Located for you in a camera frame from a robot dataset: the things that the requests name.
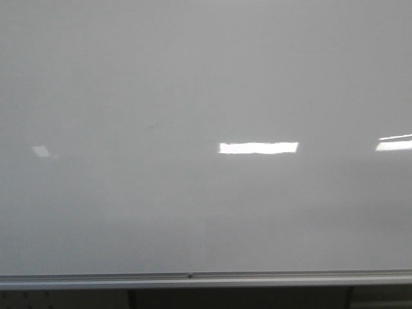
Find white whiteboard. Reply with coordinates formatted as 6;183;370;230
1;1;411;276

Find aluminium whiteboard tray rail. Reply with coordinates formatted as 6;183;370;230
1;269;411;290

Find grey pegboard panel below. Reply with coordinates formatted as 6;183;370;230
1;290;129;309

